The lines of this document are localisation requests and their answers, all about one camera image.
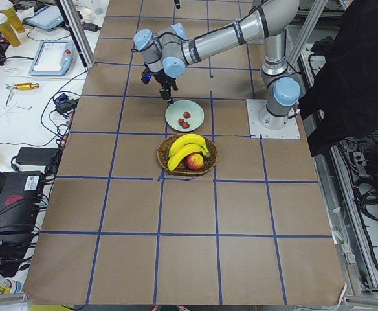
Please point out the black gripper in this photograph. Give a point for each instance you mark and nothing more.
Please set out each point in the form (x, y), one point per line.
(159, 78)

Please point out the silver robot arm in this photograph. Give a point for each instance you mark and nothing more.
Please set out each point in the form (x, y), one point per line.
(168, 52)

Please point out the pale green plate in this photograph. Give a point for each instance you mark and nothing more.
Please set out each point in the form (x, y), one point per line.
(175, 111)

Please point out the yellow banana bunch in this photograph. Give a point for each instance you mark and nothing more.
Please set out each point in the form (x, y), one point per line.
(185, 145)

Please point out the red yellow apple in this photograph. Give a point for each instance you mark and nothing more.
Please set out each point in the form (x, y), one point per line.
(194, 161)

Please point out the white paper cup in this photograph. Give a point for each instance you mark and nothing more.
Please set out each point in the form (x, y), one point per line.
(87, 15)

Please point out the woven wicker basket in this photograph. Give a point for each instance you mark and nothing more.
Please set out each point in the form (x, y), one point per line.
(182, 169)

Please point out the blue teach pendant near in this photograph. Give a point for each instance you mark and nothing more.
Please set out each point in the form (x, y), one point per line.
(53, 58)

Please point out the blue teach pendant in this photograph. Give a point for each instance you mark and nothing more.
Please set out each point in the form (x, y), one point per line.
(47, 18)
(53, 58)

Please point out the blue teach pendant far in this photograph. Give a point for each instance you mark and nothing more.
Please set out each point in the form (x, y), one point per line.
(47, 18)

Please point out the black power adapter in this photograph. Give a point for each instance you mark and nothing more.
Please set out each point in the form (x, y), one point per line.
(33, 156)

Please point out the yellow bottle white cap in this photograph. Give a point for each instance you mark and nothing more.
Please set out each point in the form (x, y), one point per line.
(7, 31)

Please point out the person in black clothes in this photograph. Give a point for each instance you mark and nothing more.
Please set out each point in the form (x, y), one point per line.
(346, 87)

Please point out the black computer box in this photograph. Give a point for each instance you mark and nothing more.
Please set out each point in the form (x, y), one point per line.
(20, 202)

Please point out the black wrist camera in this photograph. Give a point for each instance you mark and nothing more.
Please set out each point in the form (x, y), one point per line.
(146, 76)

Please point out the aluminium frame post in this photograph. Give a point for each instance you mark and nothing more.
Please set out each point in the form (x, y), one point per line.
(74, 25)

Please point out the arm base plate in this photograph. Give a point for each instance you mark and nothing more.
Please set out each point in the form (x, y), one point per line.
(263, 125)

